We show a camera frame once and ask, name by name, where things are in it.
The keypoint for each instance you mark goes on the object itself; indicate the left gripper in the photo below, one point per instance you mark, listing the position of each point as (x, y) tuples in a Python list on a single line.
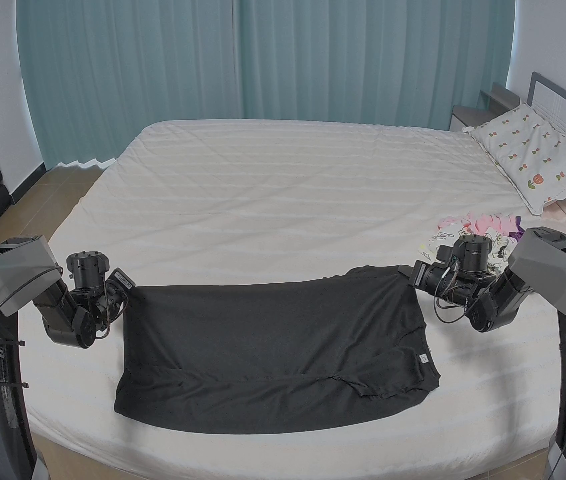
[(115, 300)]

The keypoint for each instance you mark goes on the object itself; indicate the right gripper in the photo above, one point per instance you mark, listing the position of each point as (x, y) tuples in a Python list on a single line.
[(435, 280)]

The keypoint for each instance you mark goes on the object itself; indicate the black T-shirt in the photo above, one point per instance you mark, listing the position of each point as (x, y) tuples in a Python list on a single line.
[(273, 358)]

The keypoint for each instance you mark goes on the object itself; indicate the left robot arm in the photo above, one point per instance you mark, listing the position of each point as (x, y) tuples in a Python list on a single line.
[(17, 273)]

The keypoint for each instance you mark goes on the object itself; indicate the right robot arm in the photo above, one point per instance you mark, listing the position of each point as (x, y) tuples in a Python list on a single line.
[(548, 268)]

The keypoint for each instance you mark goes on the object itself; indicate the bed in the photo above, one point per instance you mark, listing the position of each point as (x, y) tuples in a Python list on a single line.
[(288, 193)]

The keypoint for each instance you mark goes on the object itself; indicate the white printed garment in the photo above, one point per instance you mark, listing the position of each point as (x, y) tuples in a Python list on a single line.
[(433, 245)]

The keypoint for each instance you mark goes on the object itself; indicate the pink garment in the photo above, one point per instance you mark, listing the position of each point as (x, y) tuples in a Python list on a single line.
[(483, 223)]

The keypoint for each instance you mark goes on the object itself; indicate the purple garment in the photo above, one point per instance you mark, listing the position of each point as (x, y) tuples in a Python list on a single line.
[(518, 228)]

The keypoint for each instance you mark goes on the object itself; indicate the white printed pillow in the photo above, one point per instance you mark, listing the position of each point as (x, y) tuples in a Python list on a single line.
[(533, 158)]

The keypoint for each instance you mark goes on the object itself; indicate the grey bedside table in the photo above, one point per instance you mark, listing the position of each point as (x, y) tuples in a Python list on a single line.
[(478, 113)]

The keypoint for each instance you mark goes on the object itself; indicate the blue-green curtain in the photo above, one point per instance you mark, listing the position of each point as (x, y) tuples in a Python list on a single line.
[(127, 58), (378, 43)]

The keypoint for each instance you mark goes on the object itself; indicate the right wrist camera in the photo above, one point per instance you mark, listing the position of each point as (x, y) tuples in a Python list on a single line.
[(445, 254)]

